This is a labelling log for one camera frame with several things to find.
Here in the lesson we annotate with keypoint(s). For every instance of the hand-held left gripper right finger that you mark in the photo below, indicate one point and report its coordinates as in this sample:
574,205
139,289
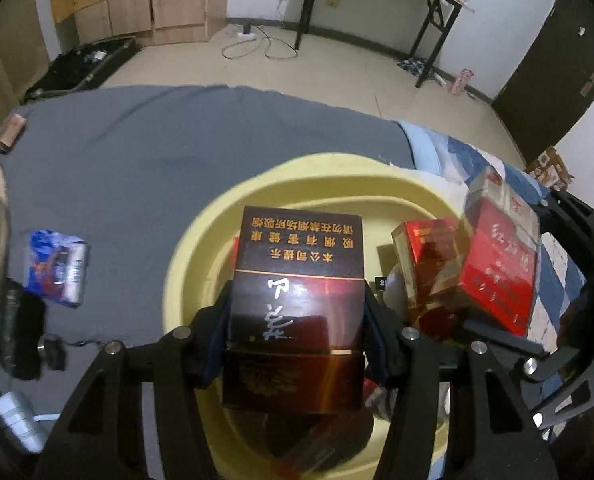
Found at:
376,355

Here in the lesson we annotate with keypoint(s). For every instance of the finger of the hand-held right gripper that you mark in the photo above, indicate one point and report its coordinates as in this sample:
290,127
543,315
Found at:
507,339
577,230

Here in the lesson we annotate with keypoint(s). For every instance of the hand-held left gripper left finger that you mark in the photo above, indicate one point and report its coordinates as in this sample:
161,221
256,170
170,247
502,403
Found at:
212,360

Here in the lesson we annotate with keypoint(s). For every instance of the red cigarette box beige lid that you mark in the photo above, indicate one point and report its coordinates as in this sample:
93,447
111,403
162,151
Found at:
497,270

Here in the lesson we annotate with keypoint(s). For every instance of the dark red glossy cigarette box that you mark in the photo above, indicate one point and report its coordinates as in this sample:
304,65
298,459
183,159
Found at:
297,310

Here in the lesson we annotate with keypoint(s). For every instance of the yellow oval plastic basin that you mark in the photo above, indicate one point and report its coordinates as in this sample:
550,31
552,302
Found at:
202,260

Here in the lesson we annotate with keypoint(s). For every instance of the orange red cigarette box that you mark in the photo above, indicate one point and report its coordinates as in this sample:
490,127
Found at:
427,265

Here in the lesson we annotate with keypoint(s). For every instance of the printed cardboard boxes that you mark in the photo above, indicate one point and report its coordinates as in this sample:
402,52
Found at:
549,167

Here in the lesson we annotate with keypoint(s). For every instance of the blue white checked blanket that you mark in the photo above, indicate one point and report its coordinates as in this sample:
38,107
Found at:
452,155

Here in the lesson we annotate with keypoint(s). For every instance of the black key fob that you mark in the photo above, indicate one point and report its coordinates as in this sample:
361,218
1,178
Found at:
53,351

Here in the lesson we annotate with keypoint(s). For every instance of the dark brown door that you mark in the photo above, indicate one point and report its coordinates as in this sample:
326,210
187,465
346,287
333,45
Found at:
552,70

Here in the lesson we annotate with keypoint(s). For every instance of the blue printed packet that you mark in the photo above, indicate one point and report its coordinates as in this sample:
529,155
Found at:
57,270

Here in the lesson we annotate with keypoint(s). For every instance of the pink plastic bottle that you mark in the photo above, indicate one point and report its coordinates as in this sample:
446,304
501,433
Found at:
462,81

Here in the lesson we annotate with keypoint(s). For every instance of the black leather pouch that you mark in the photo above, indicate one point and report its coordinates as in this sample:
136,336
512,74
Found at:
19,335

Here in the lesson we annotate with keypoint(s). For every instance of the pale blue power adapter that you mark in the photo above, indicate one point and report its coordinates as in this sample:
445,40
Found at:
14,417

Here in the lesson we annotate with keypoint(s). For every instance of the dark patterned cloth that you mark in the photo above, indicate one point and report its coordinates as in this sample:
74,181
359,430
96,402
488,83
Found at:
417,67

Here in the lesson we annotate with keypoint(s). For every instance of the small pink box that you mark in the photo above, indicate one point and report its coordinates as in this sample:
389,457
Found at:
12,130

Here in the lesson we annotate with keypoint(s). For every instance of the black open suitcase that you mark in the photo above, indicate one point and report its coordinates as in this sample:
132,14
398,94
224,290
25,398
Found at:
82,67

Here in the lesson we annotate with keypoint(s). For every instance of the black folding table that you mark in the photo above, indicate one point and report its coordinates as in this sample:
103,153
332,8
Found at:
307,5

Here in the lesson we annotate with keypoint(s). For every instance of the wooden cabinet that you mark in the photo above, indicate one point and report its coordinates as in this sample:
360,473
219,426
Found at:
127,5

